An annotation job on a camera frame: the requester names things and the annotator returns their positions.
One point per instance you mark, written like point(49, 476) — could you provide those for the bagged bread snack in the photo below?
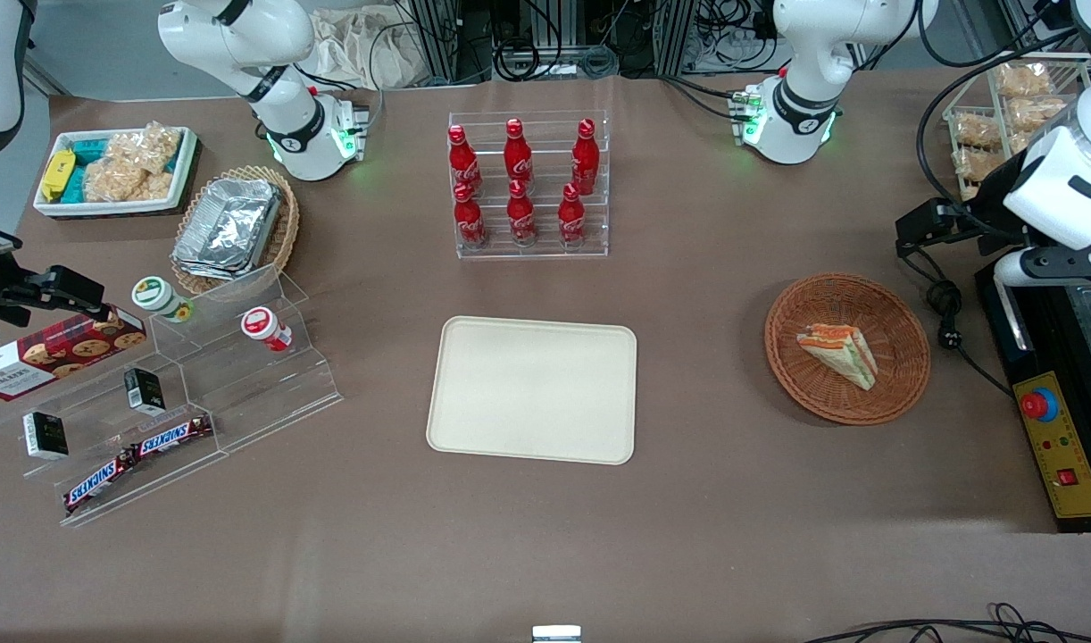
point(1036, 112)
point(1023, 80)
point(976, 165)
point(978, 131)

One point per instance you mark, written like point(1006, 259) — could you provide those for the stack of foil trays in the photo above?
point(229, 228)

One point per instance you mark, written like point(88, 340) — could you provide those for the teal snack pack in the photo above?
point(86, 152)

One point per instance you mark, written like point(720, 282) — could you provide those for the yellow snack pack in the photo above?
point(57, 174)

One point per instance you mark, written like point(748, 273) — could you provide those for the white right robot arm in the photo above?
point(278, 98)

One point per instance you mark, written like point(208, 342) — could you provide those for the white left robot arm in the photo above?
point(804, 89)

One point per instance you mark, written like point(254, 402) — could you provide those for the cream rectangular plastic tray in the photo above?
point(532, 388)

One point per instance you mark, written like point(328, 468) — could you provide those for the small black box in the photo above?
point(144, 390)
point(45, 435)

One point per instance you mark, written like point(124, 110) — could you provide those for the round brown wicker basket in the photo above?
point(898, 357)

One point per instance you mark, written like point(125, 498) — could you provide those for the green-lid white cup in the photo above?
point(157, 296)

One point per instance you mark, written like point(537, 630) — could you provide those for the brown Snickers bar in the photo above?
point(99, 482)
point(172, 435)

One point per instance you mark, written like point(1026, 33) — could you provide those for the red cola bottle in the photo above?
point(518, 154)
point(470, 219)
point(463, 161)
point(585, 161)
point(571, 219)
point(521, 217)

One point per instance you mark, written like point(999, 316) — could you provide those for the red cookie box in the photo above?
point(54, 355)

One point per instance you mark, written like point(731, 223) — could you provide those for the aluminium frame post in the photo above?
point(675, 31)
point(438, 36)

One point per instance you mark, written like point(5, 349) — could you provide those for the black control box yellow panel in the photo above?
point(1059, 446)

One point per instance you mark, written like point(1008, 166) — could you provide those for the oval wicker basket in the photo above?
point(287, 237)

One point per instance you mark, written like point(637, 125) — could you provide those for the clear acrylic bottle rack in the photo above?
point(528, 254)

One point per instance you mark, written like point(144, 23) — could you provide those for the red emergency stop button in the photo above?
point(1036, 405)

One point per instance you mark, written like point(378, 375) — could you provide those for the red-lid white cup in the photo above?
point(264, 328)

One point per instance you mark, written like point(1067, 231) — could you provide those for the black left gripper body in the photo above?
point(981, 220)

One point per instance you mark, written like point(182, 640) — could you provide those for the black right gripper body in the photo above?
point(1, 298)

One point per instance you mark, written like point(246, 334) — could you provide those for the clear acrylic step shelf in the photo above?
point(242, 393)

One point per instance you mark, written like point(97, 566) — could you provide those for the white rectangular bin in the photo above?
point(108, 208)

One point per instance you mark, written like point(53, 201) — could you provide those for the bagged rice crackers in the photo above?
point(135, 165)

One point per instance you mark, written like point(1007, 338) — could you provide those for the crumpled beige cloth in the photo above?
point(358, 45)

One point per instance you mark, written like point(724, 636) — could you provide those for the plastic-wrapped triangle sandwich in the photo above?
point(840, 353)

